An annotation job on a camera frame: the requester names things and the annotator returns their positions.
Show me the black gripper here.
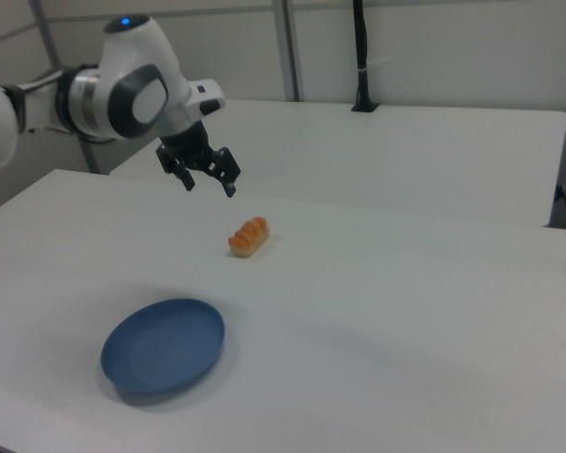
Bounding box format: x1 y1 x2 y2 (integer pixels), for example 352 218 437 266
155 119 243 199

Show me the orange glazed bread loaf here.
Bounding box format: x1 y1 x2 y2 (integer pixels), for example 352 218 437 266
226 216 271 259

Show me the white adjacent table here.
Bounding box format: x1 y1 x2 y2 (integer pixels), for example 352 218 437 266
108 97 566 228

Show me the blue round plate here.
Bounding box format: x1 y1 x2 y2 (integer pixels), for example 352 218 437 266
99 297 226 395

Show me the black pole with clamp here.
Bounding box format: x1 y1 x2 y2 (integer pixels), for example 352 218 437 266
350 0 381 113

